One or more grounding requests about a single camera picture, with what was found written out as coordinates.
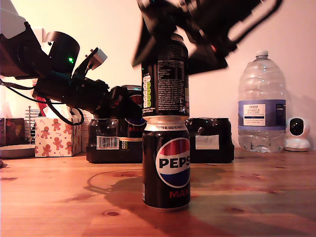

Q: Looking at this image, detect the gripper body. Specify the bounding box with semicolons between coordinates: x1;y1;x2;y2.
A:
33;74;111;117

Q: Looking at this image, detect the black Pepsi Max can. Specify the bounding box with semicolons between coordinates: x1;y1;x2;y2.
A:
112;85;147;143
142;116;191;213
141;33;190;118

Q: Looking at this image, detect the black Pepsi Max multipack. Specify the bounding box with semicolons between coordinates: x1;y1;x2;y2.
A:
86;117;235;164

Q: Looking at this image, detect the white tissue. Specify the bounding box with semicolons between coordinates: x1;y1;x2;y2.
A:
44;103;75;119

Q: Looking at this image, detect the small white carton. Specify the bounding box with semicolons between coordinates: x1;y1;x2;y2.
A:
80;110;96;153

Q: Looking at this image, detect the red chopstick packet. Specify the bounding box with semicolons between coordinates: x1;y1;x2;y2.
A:
37;100;48;117

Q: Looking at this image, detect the gingerbread print tissue box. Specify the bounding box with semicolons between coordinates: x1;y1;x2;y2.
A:
34;117;82;158

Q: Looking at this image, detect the red patterned box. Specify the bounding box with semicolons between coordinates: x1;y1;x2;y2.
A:
4;118;25;146
0;118;6;147

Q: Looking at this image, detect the large clear water bottle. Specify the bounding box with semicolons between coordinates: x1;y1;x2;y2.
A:
238;50;287;153

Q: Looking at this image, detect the shallow grey dish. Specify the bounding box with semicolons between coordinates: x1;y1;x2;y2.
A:
0;145;36;159

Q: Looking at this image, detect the black looping arm cable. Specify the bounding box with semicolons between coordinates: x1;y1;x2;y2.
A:
44;97;84;126

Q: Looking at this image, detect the wire utensil holder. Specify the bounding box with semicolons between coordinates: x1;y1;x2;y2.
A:
24;105;41;146

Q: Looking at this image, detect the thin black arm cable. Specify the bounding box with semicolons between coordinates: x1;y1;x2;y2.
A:
0;78;47;103

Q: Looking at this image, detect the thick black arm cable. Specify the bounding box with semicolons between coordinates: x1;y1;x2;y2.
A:
227;0;283;42

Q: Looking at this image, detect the small white round camera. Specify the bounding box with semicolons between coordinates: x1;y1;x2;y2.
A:
284;117;311;152

